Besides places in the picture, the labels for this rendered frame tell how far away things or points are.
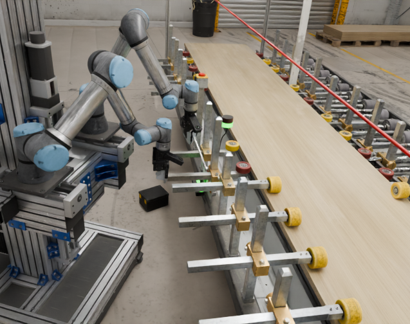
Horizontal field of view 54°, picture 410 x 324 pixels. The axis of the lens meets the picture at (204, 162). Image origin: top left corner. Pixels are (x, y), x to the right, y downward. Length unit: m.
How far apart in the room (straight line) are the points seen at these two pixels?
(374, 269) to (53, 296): 1.64
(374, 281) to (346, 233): 0.27
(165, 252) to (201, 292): 0.43
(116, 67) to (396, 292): 1.33
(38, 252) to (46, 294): 0.23
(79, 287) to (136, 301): 0.38
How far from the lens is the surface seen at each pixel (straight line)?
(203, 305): 2.60
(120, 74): 1.62
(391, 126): 3.26
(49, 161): 1.59
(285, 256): 1.55
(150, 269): 2.79
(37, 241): 2.32
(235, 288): 1.75
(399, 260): 1.81
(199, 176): 2.12
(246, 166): 2.15
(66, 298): 2.40
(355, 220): 1.94
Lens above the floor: 1.98
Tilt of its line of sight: 30 degrees down
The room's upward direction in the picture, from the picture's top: 4 degrees clockwise
